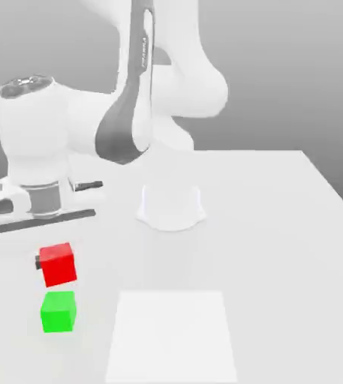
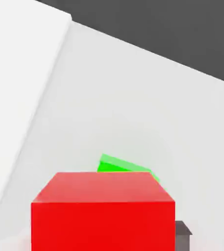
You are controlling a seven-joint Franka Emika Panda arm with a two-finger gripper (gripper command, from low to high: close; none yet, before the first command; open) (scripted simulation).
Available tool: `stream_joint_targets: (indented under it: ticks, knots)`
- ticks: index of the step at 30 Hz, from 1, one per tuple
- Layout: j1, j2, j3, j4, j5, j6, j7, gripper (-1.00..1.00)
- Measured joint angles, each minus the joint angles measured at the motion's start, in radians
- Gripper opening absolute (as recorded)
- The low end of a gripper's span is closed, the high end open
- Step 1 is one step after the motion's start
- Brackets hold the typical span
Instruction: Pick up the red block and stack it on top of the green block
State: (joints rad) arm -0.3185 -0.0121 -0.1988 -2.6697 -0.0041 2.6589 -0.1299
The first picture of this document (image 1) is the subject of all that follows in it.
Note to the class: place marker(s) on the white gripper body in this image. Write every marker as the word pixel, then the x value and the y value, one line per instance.
pixel 48 221

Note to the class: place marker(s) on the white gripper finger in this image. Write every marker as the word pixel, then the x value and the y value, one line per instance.
pixel 37 262

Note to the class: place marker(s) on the small red cube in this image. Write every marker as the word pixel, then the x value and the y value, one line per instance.
pixel 58 267

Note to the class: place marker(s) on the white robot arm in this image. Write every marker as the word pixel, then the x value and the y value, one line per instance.
pixel 186 90

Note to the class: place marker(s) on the small green cube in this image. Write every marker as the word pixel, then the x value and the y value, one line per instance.
pixel 57 313

